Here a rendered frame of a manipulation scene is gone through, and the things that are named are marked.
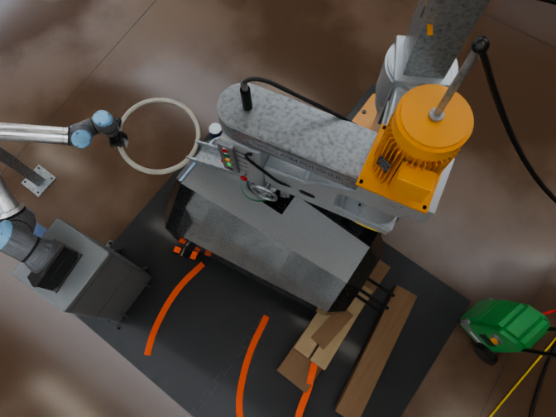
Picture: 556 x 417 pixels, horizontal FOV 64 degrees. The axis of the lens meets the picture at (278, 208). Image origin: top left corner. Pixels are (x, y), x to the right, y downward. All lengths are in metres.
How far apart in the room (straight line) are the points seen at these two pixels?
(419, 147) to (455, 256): 2.31
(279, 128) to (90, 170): 2.40
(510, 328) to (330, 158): 1.76
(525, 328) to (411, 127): 1.94
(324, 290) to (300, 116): 1.12
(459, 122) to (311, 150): 0.59
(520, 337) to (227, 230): 1.83
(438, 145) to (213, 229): 1.65
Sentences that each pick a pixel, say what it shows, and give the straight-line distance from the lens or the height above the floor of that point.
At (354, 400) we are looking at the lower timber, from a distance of 3.25.
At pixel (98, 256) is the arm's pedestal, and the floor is 0.85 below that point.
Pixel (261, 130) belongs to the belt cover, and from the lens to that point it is 1.81.
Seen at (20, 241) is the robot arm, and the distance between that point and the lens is 2.60.
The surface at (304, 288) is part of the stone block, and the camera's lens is 2.62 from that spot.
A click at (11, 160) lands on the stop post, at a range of 3.73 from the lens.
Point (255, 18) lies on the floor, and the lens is 4.42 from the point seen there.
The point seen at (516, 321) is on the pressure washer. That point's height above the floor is 0.54.
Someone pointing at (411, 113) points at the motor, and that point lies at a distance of 1.42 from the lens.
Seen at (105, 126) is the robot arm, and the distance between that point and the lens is 2.53.
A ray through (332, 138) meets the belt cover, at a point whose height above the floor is 1.74.
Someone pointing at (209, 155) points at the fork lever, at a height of 0.97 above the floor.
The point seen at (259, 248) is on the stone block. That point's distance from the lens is 2.61.
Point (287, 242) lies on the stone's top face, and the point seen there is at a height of 0.87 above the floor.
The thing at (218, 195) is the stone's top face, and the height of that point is 0.87.
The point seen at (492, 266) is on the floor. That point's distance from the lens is 3.72.
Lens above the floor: 3.33
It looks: 72 degrees down
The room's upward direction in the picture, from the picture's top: 3 degrees counter-clockwise
